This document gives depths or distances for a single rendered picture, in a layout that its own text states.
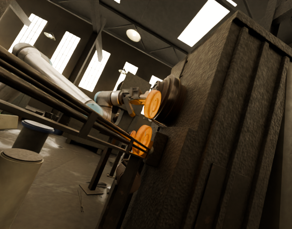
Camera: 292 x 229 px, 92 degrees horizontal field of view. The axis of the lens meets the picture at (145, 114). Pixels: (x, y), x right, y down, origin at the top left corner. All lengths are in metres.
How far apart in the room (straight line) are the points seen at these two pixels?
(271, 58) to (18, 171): 1.57
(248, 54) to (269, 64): 0.21
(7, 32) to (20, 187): 14.05
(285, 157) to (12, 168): 1.50
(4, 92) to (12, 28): 13.36
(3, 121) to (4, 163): 0.14
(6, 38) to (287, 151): 14.49
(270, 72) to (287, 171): 0.71
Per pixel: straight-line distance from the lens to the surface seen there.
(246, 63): 1.25
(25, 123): 1.92
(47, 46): 13.27
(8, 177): 0.60
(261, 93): 1.29
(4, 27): 14.70
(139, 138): 0.66
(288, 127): 1.45
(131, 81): 4.00
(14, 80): 0.23
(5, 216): 0.66
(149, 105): 0.69
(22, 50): 1.01
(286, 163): 1.44
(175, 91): 1.14
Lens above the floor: 0.71
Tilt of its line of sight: 10 degrees up
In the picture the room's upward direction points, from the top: 22 degrees clockwise
